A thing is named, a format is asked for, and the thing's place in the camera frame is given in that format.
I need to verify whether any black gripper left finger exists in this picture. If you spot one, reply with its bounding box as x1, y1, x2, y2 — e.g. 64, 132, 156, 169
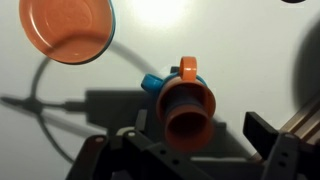
135, 109, 148, 134

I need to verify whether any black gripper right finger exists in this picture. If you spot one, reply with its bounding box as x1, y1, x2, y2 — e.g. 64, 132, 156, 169
242, 112, 278, 163

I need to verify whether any larger blue cup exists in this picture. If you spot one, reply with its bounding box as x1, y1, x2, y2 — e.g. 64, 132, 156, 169
141, 73, 209, 98

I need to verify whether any wooden tray box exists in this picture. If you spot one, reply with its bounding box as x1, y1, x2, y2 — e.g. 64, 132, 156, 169
249, 94, 320, 161

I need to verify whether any larger orange cup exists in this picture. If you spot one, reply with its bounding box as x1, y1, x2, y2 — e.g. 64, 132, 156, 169
156, 56, 216, 152

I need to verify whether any orange plate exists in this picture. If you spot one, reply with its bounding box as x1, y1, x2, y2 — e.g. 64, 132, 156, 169
19, 0, 116, 65

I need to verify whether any black round object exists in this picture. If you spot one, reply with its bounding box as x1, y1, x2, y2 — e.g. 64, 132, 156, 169
281, 0, 305, 4

